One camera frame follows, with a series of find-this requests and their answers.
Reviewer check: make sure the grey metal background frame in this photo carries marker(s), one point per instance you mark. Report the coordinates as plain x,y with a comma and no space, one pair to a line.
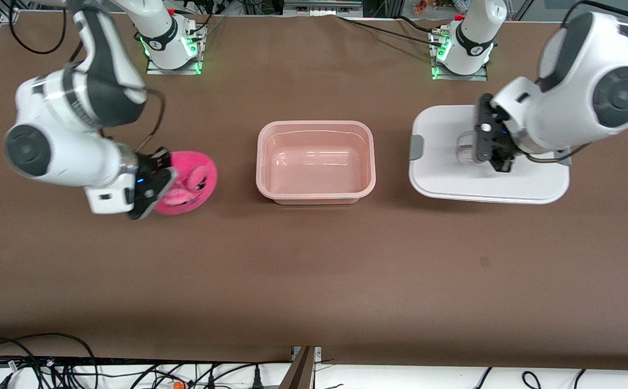
322,6

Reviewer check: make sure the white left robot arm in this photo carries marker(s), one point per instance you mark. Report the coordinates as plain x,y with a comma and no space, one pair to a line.
573,81

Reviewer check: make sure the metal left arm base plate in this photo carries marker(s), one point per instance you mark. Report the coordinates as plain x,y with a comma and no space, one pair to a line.
481,74

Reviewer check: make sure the pink translucent plastic box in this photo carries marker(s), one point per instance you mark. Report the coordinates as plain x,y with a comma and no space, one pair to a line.
314,162

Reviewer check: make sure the pink plush toy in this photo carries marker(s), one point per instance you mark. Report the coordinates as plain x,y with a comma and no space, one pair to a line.
197,178

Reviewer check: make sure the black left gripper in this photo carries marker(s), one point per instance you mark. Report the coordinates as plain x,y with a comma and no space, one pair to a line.
504,155

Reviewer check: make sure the colourful background figurine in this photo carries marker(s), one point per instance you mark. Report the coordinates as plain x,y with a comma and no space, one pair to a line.
420,6

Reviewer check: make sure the brown beam with metal bracket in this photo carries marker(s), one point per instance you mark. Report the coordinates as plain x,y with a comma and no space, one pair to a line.
300,370

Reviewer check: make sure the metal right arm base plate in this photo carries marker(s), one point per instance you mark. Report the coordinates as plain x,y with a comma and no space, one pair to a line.
195,67

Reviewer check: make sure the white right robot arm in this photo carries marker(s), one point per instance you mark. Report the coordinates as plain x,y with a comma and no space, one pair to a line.
92,86

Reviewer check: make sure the silver table corner bracket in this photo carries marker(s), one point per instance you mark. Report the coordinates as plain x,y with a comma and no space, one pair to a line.
6,17

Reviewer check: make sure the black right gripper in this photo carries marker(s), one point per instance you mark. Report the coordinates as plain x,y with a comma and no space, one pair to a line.
147,165

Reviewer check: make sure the white box lid grey latches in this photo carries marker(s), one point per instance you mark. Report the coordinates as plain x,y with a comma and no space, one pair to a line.
443,173

